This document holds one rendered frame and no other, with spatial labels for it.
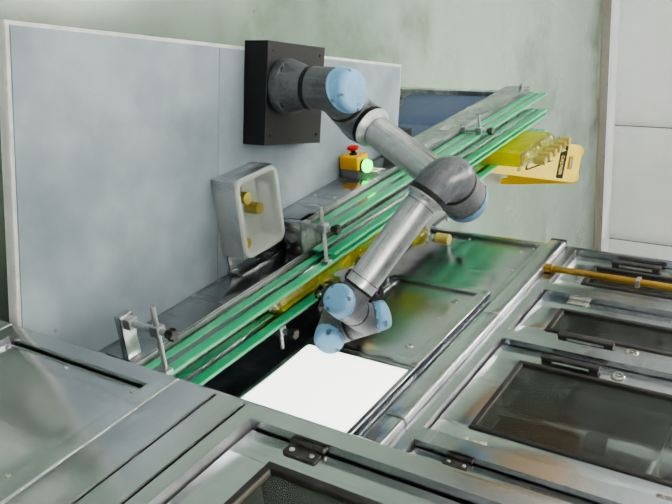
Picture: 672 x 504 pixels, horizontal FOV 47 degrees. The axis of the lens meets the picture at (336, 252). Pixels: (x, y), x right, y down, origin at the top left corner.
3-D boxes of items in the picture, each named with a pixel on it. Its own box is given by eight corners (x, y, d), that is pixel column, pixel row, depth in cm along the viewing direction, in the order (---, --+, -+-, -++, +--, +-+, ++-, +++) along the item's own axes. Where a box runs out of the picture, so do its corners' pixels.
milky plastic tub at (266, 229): (223, 256, 213) (247, 261, 208) (210, 179, 204) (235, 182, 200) (263, 234, 226) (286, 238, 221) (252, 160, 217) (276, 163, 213)
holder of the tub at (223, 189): (225, 273, 216) (247, 277, 211) (210, 179, 205) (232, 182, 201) (264, 250, 228) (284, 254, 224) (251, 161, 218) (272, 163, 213)
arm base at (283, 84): (267, 58, 205) (298, 59, 200) (299, 57, 217) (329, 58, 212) (268, 115, 209) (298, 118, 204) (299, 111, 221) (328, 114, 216)
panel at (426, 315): (203, 434, 182) (321, 477, 164) (201, 423, 181) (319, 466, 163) (392, 281, 249) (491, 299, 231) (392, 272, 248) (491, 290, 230)
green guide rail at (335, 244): (312, 251, 226) (335, 255, 221) (312, 248, 225) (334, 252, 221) (530, 110, 356) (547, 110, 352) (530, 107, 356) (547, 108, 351)
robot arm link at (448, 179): (471, 151, 174) (342, 325, 173) (485, 172, 183) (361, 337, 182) (433, 130, 180) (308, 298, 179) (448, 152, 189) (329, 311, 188)
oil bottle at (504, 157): (476, 163, 315) (543, 169, 300) (476, 150, 313) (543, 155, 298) (482, 159, 319) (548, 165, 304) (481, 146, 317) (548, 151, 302)
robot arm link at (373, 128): (344, 74, 213) (486, 175, 183) (366, 102, 225) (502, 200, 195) (315, 107, 213) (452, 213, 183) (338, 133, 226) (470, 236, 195)
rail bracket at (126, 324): (107, 361, 180) (176, 384, 168) (91, 296, 173) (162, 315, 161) (122, 351, 183) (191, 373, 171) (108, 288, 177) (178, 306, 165)
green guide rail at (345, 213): (309, 228, 223) (332, 231, 218) (309, 225, 222) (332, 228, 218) (530, 94, 353) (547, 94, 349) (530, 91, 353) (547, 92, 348)
